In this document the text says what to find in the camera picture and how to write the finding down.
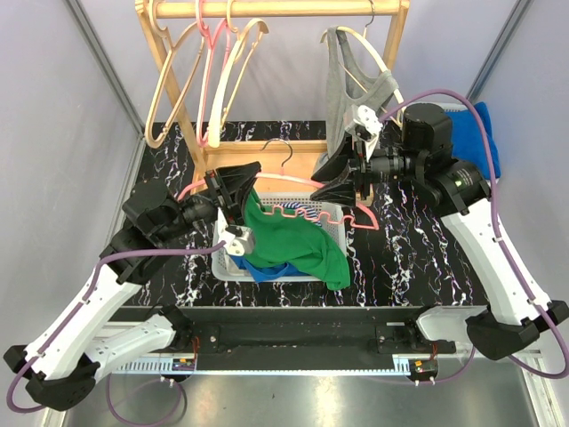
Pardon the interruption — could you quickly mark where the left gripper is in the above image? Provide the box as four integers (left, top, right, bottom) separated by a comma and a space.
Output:
156, 162, 262, 243

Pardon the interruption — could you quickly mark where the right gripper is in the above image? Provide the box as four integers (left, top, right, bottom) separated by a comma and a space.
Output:
310, 129, 424, 209

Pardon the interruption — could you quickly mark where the pink hanger with green top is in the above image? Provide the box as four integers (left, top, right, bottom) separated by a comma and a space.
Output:
177, 138, 380, 231

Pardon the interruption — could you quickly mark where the pink hanger with striped top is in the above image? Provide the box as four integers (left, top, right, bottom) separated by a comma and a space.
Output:
195, 0, 231, 148

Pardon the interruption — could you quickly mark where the blue white striped tank top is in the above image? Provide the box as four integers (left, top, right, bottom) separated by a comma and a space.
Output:
280, 201, 322, 227

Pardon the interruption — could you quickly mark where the green tank top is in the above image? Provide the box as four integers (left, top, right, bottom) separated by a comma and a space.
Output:
233, 190, 350, 291

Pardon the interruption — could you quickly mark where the wooden hanger with blue top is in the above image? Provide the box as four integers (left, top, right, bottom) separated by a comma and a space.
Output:
206, 1, 269, 148

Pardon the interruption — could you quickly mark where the light wooden hanger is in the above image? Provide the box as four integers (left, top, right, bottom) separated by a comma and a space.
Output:
145, 1, 204, 149

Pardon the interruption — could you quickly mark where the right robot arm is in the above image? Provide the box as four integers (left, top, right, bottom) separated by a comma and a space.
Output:
311, 103, 568, 360

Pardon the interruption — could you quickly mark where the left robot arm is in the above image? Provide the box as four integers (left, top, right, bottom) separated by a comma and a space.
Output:
4, 162, 261, 414

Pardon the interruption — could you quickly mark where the grey tank top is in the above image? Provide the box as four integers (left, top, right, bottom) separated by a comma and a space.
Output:
312, 27, 399, 181

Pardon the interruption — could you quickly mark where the cream hanger with grey top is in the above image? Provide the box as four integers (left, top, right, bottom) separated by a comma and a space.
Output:
336, 0, 404, 128

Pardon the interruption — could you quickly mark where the wooden clothes rack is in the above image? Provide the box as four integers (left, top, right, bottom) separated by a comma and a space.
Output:
135, 1, 410, 171

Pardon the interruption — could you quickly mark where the white perforated plastic basket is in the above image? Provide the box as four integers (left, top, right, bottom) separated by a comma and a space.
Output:
211, 192, 347, 282

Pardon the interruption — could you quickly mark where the blue folded cloth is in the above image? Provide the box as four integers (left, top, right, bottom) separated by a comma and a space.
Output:
444, 101, 502, 179

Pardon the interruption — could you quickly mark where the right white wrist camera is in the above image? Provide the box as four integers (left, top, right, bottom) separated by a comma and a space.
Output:
343, 105, 383, 160

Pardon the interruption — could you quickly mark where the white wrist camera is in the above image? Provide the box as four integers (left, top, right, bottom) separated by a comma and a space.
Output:
220, 225, 255, 256
343, 105, 383, 160

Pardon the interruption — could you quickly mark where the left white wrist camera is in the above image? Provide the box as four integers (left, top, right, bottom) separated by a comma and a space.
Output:
220, 225, 255, 256

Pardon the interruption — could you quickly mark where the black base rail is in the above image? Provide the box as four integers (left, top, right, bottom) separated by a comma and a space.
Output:
106, 305, 490, 373

